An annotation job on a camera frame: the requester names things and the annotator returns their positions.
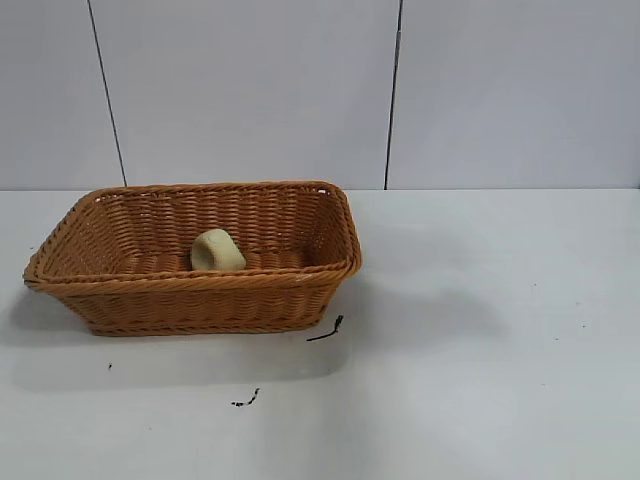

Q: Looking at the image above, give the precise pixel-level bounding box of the pale yellow egg yolk pastry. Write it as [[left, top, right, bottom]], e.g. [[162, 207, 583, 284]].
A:
[[190, 228, 247, 272]]

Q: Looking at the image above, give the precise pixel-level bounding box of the brown woven wicker basket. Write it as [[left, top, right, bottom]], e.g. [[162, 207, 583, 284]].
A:
[[22, 180, 365, 337]]

